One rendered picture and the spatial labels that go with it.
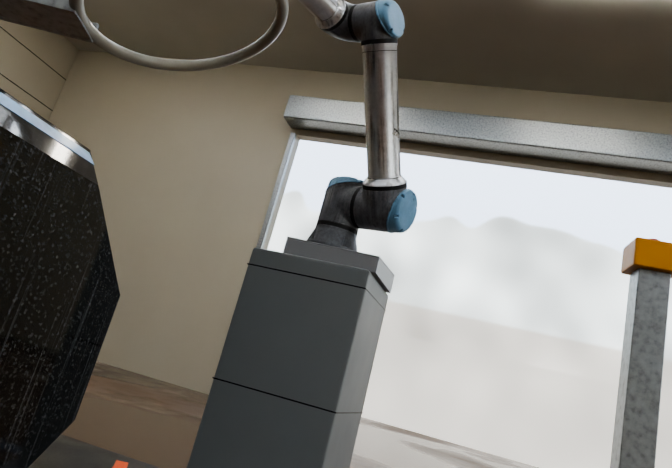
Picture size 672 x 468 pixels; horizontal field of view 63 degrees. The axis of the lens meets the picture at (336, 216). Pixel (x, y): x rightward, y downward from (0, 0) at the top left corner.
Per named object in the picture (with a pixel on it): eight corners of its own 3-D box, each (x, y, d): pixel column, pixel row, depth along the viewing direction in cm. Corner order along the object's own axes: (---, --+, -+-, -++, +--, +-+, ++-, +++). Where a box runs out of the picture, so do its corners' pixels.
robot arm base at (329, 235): (312, 253, 204) (319, 228, 207) (360, 264, 199) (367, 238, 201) (297, 241, 187) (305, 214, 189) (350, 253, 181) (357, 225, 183)
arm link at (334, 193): (331, 231, 205) (343, 188, 209) (370, 236, 195) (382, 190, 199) (308, 218, 194) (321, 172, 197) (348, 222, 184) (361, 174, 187)
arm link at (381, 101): (377, 224, 199) (369, 5, 182) (421, 229, 189) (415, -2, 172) (354, 234, 187) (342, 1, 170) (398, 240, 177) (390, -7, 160)
